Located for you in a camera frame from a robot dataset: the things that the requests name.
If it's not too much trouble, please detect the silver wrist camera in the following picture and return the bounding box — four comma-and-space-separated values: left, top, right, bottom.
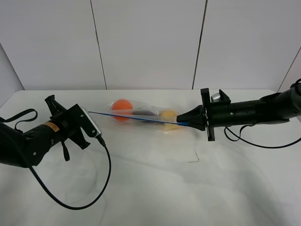
211, 93, 221, 103
81, 107, 102, 137

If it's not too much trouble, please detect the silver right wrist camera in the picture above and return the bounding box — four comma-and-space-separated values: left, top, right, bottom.
211, 93, 221, 103

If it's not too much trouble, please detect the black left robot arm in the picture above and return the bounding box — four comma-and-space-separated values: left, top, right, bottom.
0, 95, 96, 168

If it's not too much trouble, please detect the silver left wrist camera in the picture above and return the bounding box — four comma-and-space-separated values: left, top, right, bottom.
81, 107, 102, 137

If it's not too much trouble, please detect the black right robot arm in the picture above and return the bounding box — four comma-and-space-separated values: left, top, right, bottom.
176, 80, 301, 141

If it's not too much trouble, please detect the purple eggplant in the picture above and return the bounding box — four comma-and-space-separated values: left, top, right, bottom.
132, 109, 158, 116

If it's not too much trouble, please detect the clear zip bag blue seal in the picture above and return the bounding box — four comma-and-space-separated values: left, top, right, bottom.
88, 99, 188, 130

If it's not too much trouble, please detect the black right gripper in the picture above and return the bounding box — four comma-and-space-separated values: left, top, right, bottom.
176, 88, 231, 141

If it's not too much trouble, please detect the black left camera cable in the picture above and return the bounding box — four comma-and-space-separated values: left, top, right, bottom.
29, 135, 111, 210

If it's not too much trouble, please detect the yellow pear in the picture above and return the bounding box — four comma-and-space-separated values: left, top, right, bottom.
160, 109, 179, 130

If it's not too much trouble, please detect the orange fruit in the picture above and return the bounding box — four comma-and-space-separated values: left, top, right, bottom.
111, 99, 133, 115

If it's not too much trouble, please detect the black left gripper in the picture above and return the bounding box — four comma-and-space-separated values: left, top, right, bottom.
45, 95, 90, 150

